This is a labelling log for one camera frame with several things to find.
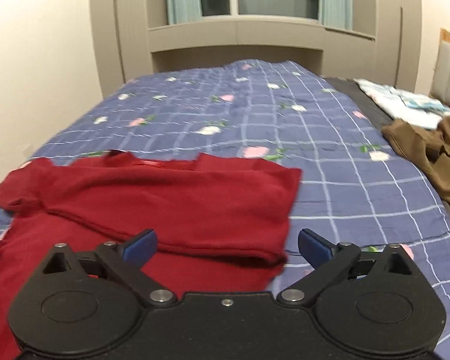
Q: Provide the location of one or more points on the white light-blue patterned cloth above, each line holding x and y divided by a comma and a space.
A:
416, 109

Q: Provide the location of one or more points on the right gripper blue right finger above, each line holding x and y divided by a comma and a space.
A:
322, 255

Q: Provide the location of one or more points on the blue checked floral quilt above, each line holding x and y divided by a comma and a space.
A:
354, 187

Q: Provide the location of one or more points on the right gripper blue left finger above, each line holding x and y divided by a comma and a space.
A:
130, 255

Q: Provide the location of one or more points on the red knit sweater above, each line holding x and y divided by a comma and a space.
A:
221, 223

